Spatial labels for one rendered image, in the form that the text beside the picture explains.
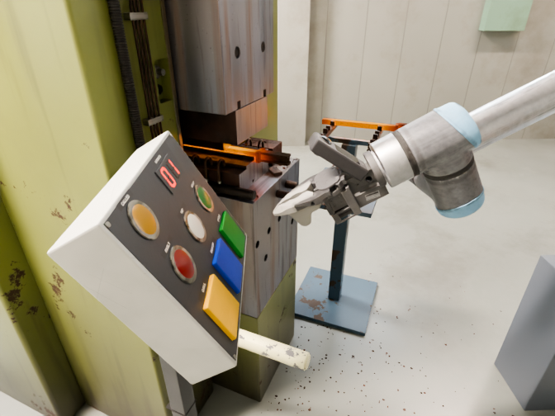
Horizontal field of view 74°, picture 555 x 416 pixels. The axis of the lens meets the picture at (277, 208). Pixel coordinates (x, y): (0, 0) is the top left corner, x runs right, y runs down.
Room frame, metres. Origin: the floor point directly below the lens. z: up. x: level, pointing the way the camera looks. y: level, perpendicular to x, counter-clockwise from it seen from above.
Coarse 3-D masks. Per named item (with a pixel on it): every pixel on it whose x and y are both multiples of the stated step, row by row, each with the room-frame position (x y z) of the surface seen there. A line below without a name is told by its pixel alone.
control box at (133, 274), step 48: (144, 192) 0.46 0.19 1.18; (192, 192) 0.59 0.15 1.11; (96, 240) 0.34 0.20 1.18; (144, 240) 0.38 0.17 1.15; (192, 240) 0.48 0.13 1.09; (96, 288) 0.34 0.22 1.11; (144, 288) 0.34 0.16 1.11; (192, 288) 0.39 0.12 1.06; (240, 288) 0.50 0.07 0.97; (144, 336) 0.34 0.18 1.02; (192, 336) 0.34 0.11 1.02; (192, 384) 0.35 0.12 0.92
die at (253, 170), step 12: (240, 144) 1.19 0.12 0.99; (204, 156) 1.09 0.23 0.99; (216, 156) 1.09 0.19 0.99; (228, 156) 1.09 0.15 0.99; (240, 156) 1.08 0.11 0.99; (252, 156) 1.06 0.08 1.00; (216, 168) 1.01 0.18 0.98; (228, 168) 1.01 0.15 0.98; (240, 168) 1.01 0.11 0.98; (252, 168) 1.04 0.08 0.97; (264, 168) 1.12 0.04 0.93; (216, 180) 1.00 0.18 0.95; (228, 180) 0.98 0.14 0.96; (240, 180) 0.97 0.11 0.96; (252, 180) 1.04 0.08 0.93
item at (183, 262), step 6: (180, 252) 0.43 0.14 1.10; (174, 258) 0.40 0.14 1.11; (180, 258) 0.41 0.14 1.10; (186, 258) 0.42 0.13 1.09; (180, 264) 0.40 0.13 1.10; (186, 264) 0.41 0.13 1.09; (192, 264) 0.43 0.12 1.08; (180, 270) 0.40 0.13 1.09; (186, 270) 0.40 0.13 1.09; (192, 270) 0.42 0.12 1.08; (186, 276) 0.40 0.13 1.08; (192, 276) 0.41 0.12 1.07
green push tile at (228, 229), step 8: (224, 216) 0.63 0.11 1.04; (224, 224) 0.60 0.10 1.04; (232, 224) 0.63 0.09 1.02; (224, 232) 0.58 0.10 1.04; (232, 232) 0.61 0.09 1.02; (240, 232) 0.64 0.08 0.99; (232, 240) 0.58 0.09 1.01; (240, 240) 0.62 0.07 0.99; (240, 248) 0.59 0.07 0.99; (240, 256) 0.58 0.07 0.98
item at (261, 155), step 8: (240, 152) 1.09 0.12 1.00; (248, 152) 1.08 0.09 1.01; (256, 152) 1.06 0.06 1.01; (264, 152) 1.07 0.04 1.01; (272, 152) 1.07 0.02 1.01; (280, 152) 1.07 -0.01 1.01; (256, 160) 1.06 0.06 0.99; (264, 160) 1.06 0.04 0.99; (272, 160) 1.06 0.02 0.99; (280, 160) 1.05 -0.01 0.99; (288, 160) 1.04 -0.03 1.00
